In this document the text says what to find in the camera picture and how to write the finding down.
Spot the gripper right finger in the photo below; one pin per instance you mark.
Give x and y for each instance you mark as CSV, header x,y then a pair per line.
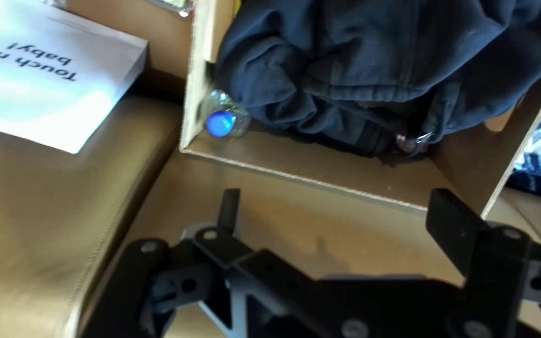
x,y
496,281

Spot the clear plastic bottle blue cap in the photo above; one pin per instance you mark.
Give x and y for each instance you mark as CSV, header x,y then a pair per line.
x,y
221,123

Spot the white printed paper pad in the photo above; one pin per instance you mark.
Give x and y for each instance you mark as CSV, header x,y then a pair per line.
x,y
40,70

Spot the brown cardboard box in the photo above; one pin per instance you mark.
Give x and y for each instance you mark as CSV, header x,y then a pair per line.
x,y
327,169

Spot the tan leather sofa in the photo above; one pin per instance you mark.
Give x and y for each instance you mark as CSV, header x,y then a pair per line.
x,y
40,211

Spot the clear plastic item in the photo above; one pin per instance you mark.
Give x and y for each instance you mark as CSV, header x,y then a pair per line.
x,y
176,5

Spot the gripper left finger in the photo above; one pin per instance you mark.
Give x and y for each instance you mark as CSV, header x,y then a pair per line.
x,y
134,286

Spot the black cloth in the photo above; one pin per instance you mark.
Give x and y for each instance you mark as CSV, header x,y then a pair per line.
x,y
345,61

